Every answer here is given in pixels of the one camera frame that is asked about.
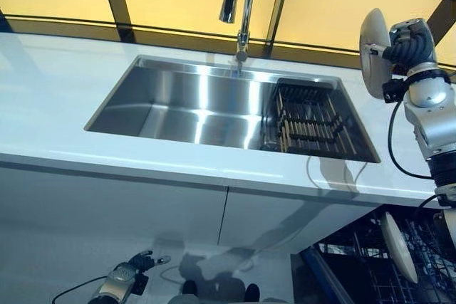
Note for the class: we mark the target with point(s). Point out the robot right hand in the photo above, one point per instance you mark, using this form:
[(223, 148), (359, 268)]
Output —
[(413, 44)]

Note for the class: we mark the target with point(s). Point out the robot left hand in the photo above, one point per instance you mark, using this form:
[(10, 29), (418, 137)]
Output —
[(123, 277)]

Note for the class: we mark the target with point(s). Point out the white round ceramic plate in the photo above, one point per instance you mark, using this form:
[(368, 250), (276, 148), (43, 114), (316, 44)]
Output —
[(372, 26), (399, 247)]

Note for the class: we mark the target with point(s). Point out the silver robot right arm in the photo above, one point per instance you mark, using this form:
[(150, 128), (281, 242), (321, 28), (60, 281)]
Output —
[(431, 119)]

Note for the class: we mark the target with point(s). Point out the dishwasher with open door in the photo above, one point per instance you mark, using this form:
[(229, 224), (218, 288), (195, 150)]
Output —
[(320, 282)]

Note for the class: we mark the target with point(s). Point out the silver robot left leg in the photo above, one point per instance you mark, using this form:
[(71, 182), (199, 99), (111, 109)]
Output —
[(183, 299)]

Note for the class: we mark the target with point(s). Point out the black robot left foot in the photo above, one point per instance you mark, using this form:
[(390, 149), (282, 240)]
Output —
[(190, 288)]

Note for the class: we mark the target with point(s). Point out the black robot foot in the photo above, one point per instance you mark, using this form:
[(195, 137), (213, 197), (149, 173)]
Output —
[(253, 291), (190, 288)]

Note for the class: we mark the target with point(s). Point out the black robot right foot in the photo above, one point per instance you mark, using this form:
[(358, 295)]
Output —
[(253, 291)]

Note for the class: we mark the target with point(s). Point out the black dish rack metal rods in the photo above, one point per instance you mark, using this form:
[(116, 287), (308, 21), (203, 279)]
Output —
[(306, 122)]

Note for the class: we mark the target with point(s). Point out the narrow white glossy cabinet door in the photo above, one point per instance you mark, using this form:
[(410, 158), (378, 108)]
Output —
[(267, 218)]

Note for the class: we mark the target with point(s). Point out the chrome gooseneck kitchen faucet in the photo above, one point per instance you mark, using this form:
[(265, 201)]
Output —
[(246, 15)]

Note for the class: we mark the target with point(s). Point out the stainless steel sink basin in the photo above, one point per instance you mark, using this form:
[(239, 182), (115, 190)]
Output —
[(178, 104)]

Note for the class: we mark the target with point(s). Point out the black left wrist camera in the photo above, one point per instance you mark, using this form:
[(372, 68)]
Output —
[(141, 284)]

